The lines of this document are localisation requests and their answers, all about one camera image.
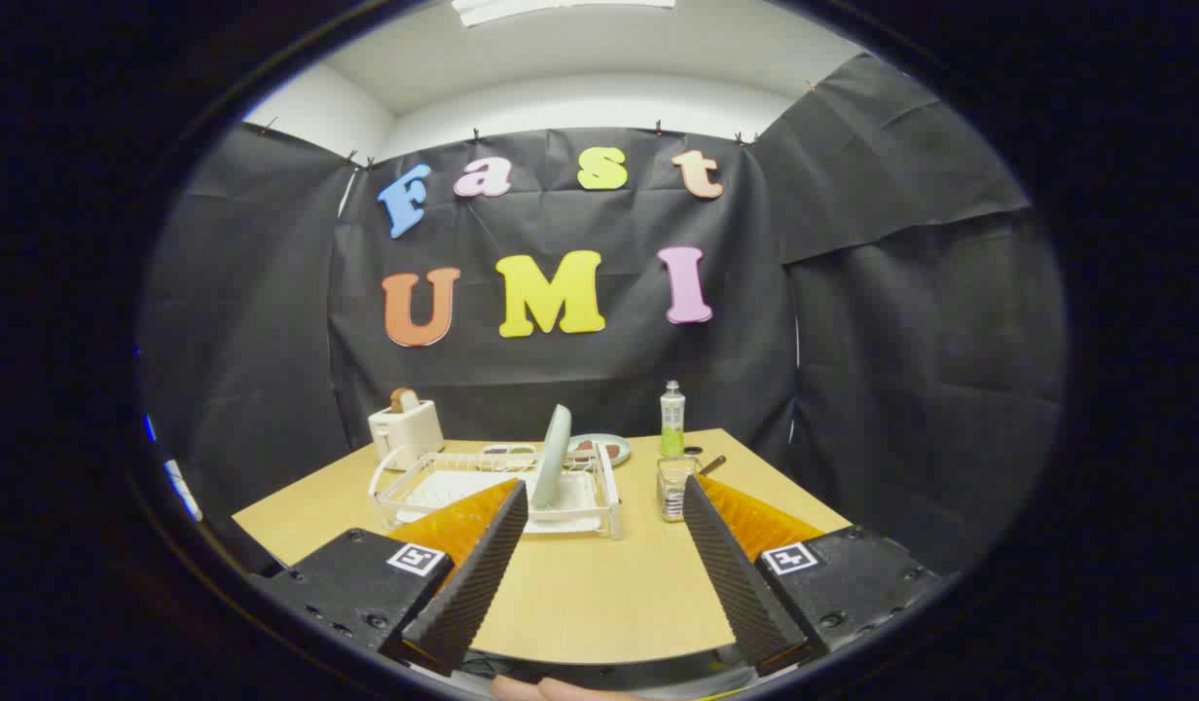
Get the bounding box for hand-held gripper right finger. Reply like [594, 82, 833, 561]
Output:
[681, 474, 943, 678]

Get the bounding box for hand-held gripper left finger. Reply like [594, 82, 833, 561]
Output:
[252, 477, 530, 676]

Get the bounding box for white dish rack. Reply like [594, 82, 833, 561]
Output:
[368, 443, 625, 541]

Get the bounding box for metal wire basket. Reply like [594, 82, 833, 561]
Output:
[656, 456, 700, 524]

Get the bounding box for pale green food plate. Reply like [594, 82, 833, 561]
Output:
[567, 433, 632, 468]

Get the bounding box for white toaster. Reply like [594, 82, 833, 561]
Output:
[368, 399, 445, 471]

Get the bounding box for green and white bottle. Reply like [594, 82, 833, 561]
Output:
[660, 381, 686, 459]

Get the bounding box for black backdrop cloth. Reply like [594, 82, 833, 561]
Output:
[140, 54, 1066, 585]

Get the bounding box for white ceiling light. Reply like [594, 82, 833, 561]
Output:
[452, 0, 676, 27]

